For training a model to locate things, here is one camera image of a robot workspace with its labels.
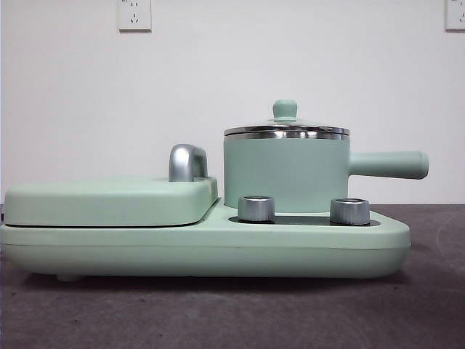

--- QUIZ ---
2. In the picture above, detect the glass lid with green knob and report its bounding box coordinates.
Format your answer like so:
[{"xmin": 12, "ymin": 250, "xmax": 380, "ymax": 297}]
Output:
[{"xmin": 223, "ymin": 99, "xmax": 351, "ymax": 135}]

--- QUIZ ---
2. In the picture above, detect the silver control knob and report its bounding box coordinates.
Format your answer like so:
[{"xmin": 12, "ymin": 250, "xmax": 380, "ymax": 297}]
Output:
[
  {"xmin": 329, "ymin": 198, "xmax": 371, "ymax": 225},
  {"xmin": 237, "ymin": 195, "xmax": 276, "ymax": 223}
]

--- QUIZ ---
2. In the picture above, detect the mint green hinged cooker cover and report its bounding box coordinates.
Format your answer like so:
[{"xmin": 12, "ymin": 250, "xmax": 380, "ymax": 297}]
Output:
[{"xmin": 2, "ymin": 175, "xmax": 219, "ymax": 228}]

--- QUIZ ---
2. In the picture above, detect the mint green cooker base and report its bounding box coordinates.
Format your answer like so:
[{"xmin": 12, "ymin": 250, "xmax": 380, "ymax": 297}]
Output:
[{"xmin": 0, "ymin": 207, "xmax": 412, "ymax": 283}]

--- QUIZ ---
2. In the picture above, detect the mint green handled pot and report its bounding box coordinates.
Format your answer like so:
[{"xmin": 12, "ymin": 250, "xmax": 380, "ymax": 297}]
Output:
[{"xmin": 222, "ymin": 131, "xmax": 430, "ymax": 214}]

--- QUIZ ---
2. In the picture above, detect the silver cover handle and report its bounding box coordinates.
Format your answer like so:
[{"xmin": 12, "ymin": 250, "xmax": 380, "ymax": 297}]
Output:
[{"xmin": 168, "ymin": 144, "xmax": 209, "ymax": 182}]

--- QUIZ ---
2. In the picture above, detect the white wall socket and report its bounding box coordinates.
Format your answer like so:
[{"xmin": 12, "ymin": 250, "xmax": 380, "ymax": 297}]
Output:
[
  {"xmin": 445, "ymin": 0, "xmax": 465, "ymax": 33},
  {"xmin": 116, "ymin": 0, "xmax": 153, "ymax": 33}
]

